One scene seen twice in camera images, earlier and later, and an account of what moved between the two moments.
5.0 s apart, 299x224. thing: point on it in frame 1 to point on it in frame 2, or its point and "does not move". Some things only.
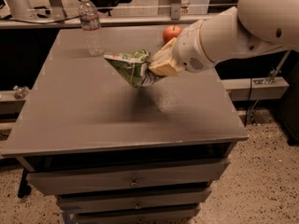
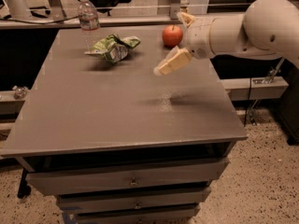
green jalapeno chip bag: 134,67 to 114,49
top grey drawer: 119,177 does not move
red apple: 171,32 does not move
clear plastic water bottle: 91,25 does not move
